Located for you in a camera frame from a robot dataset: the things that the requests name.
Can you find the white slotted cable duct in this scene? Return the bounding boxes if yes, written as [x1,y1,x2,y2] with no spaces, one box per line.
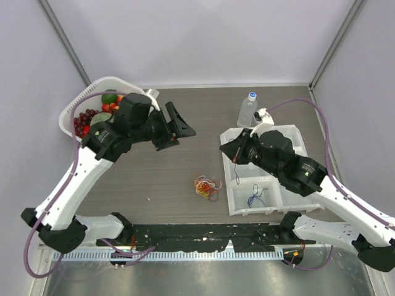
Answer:
[62,248,284,263]

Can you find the purple robot cable right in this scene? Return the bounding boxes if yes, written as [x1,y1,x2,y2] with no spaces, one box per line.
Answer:
[267,97,395,272]

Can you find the white compartment tray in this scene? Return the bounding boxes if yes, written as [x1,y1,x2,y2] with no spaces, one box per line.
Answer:
[219,124,325,216]

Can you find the blue wire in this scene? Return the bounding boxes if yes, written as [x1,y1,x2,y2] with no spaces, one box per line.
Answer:
[247,184,268,208]

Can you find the white plastic fruit basket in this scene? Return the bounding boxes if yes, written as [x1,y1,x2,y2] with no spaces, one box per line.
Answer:
[59,76,145,142]

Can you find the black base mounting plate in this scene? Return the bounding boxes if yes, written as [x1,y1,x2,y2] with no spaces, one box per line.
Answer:
[96,223,317,252]

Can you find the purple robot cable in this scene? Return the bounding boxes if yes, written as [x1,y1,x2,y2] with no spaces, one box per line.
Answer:
[23,91,158,279]
[267,97,395,272]

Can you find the green striped melon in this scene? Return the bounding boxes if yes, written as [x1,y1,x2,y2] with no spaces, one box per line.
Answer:
[90,112,112,126]

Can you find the colourful wire bundle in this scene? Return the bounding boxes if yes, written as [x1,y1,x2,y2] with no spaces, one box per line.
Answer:
[193,175,223,203]

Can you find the clear plastic water bottle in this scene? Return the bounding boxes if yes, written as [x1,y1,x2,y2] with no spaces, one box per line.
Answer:
[236,92,257,128]

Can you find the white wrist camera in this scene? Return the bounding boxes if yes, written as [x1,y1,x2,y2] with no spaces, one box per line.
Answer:
[250,108,274,137]
[145,89,160,111]

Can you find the dark red grape bunch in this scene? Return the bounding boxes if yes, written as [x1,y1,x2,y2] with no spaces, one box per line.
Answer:
[73,109,99,138]

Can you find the green lime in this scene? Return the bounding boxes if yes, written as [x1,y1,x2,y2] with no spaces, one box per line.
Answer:
[101,89,118,104]

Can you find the red yellow peaches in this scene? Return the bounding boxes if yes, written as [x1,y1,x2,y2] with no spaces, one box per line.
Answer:
[102,94,123,113]

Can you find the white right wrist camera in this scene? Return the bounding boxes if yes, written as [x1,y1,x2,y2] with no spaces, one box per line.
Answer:
[250,108,274,137]

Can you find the purple robot cable left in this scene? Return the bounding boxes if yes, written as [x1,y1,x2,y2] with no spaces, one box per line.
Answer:
[23,91,158,279]

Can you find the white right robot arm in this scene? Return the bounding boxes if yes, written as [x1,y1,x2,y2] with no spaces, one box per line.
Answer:
[220,129,394,272]

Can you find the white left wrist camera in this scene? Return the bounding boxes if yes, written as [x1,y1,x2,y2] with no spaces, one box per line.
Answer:
[145,89,160,111]

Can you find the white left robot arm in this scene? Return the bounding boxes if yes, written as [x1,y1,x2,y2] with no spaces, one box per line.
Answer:
[21,93,196,254]

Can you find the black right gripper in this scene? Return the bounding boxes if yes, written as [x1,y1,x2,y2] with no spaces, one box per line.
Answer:
[220,128,281,178]

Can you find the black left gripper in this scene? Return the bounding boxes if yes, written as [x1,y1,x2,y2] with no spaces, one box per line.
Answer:
[131,102,196,150]

